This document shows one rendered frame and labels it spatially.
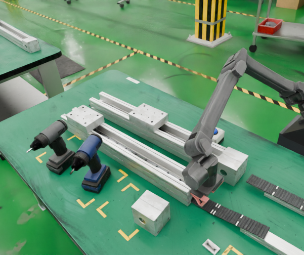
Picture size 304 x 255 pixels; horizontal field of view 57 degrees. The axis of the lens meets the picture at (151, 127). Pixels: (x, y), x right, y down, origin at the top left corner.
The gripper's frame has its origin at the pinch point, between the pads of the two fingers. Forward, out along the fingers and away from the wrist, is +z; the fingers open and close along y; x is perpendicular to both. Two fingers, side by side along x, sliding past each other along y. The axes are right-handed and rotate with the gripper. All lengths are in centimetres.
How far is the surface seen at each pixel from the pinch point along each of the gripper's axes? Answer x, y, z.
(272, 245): 25.9, 2.1, 1.8
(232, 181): 3.2, -14.0, 2.1
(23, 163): -80, 32, 5
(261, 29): -103, -298, 52
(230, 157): -1.0, -19.2, -4.8
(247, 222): 16.1, -0.1, 1.3
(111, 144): -47.1, 3.7, -3.7
